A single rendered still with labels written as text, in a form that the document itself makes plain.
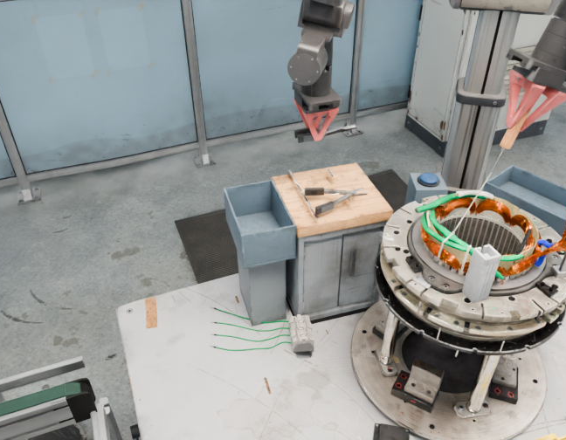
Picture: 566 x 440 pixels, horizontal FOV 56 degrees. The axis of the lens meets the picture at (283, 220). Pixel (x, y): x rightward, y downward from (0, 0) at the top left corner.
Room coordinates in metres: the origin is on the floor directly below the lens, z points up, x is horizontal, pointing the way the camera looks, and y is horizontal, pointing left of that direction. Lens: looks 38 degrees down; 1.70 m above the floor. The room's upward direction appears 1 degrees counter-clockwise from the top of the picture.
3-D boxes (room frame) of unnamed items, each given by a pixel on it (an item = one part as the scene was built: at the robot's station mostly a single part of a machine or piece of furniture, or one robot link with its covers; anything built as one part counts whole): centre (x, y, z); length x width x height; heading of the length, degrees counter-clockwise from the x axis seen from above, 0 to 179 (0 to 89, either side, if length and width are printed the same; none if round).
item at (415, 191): (1.00, -0.33, 0.91); 0.07 x 0.07 x 0.25; 1
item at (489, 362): (0.57, -0.35, 0.91); 0.02 x 0.02 x 0.21
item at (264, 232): (0.87, 0.05, 0.92); 0.17 x 0.11 x 0.28; 16
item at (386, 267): (0.69, -0.19, 1.05); 0.09 x 0.04 x 0.01; 16
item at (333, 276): (0.91, -0.10, 0.91); 0.19 x 0.19 x 0.26; 16
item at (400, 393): (0.61, -0.25, 0.81); 0.08 x 0.05 x 0.02; 58
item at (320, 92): (0.95, -0.06, 1.29); 0.10 x 0.07 x 0.07; 17
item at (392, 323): (0.68, -0.21, 0.91); 0.02 x 0.02 x 0.21
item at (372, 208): (0.91, -0.10, 1.05); 0.20 x 0.19 x 0.02; 106
